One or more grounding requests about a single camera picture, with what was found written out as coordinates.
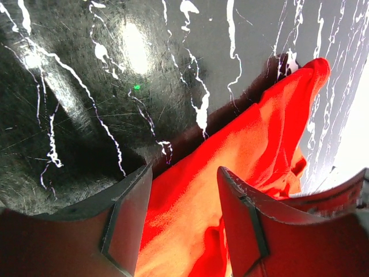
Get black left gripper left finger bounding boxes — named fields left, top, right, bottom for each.
left=1, top=165, right=152, bottom=276

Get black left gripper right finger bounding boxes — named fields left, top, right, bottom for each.
left=217, top=167, right=368, bottom=276

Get red t shirt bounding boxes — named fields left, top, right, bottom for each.
left=135, top=58, right=330, bottom=276

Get black marbled table mat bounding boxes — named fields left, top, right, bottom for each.
left=1, top=1, right=368, bottom=214

